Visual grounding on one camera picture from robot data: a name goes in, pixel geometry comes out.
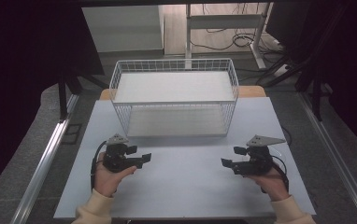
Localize dark curtain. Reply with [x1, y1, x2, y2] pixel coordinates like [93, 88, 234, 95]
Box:
[264, 0, 357, 161]
[0, 0, 106, 203]

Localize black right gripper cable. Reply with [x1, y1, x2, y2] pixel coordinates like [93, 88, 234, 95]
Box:
[260, 153, 291, 194]

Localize grey cabinet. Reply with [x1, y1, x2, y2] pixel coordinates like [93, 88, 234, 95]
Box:
[81, 4, 165, 54]

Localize dark floor plate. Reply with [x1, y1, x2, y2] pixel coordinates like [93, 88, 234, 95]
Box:
[60, 122, 83, 146]

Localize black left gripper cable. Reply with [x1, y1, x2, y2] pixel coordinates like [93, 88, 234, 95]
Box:
[89, 140, 107, 191]

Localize black tripod legs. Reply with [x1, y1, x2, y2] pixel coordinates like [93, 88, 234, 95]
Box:
[254, 52, 334, 122]

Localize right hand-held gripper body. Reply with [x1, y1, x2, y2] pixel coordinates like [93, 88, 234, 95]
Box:
[232, 133, 287, 176]

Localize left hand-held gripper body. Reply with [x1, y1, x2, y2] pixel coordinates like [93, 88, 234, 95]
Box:
[102, 133, 144, 174]

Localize person's left hand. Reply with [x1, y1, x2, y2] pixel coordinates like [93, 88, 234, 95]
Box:
[93, 151, 137, 199]

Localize thin black table cable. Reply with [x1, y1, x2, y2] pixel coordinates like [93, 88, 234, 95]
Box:
[280, 125, 293, 147]

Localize white metal desk frame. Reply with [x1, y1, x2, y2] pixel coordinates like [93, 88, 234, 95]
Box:
[184, 2, 275, 70]

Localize aluminium rail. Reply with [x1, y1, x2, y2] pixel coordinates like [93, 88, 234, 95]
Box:
[297, 91, 357, 224]
[8, 92, 80, 224]

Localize black stand legs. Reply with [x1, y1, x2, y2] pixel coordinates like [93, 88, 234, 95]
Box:
[55, 69, 109, 123]

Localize person's right hand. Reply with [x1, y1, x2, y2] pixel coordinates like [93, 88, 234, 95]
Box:
[245, 165, 292, 203]

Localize white wire basket shelf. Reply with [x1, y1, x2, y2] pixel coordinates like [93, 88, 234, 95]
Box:
[108, 58, 240, 139]

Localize black floor cables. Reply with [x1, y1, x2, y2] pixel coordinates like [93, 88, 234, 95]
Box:
[189, 3, 285, 54]

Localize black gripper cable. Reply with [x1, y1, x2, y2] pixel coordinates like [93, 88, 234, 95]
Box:
[260, 153, 291, 194]
[89, 140, 107, 191]

